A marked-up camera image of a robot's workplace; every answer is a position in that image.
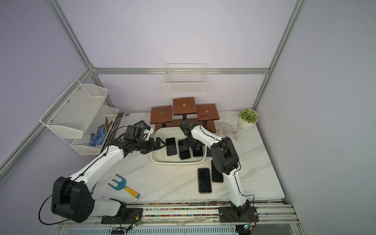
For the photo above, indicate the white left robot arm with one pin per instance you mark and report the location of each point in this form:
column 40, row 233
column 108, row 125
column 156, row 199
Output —
column 72, row 198

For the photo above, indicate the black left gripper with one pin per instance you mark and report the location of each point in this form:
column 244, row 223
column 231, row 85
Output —
column 152, row 147

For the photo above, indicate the brown wooden tiered stand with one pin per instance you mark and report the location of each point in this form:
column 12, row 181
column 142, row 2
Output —
column 185, row 109

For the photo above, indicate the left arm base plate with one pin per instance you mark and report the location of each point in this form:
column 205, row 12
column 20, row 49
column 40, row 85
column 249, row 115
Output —
column 124, row 216

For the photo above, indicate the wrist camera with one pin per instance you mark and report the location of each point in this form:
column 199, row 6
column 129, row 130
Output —
column 186, row 127
column 135, row 133

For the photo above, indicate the black bare phone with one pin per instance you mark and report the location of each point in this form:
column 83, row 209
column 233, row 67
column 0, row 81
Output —
column 184, row 152

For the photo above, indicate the black phone clear case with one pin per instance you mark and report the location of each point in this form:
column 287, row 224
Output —
column 171, row 148

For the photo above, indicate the blue crumpled cloth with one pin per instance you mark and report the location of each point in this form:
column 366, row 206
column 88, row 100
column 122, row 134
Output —
column 98, row 138

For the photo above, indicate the white plastic storage box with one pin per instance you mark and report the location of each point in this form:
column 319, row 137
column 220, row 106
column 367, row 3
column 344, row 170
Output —
column 161, row 156

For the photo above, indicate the black slotted scoop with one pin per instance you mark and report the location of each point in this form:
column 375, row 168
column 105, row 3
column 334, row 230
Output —
column 141, row 123

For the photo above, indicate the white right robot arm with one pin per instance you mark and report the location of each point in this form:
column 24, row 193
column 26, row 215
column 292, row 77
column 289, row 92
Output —
column 225, row 160

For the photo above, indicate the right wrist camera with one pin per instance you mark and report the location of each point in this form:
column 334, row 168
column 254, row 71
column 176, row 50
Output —
column 186, row 127

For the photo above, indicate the white mesh two-tier shelf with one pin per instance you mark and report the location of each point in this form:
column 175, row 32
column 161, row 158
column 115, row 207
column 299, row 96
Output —
column 78, row 113

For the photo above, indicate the brown twigs in shelf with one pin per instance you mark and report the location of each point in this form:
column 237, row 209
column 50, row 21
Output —
column 108, row 125

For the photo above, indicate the white wire wall basket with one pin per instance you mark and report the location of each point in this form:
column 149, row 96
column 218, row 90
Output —
column 180, row 78

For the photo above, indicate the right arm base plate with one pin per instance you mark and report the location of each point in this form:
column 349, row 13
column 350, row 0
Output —
column 229, row 215

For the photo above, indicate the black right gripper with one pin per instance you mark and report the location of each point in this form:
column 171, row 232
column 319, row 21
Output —
column 186, row 143

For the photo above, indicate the black phone tan case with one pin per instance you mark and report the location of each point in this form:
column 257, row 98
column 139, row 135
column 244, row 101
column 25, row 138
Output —
column 204, row 181

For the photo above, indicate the teal yellow garden fork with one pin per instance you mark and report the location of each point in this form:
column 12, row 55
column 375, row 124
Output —
column 121, row 185

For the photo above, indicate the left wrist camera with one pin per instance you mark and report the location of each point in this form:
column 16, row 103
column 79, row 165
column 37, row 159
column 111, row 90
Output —
column 135, row 133

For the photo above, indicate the black phone grey case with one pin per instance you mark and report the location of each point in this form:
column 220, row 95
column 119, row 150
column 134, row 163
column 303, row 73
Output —
column 208, row 152

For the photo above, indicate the black phone pink case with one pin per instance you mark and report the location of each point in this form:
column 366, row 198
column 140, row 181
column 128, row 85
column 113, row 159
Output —
column 216, row 176

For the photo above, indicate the green plant white pot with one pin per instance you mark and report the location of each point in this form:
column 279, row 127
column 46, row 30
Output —
column 247, row 119

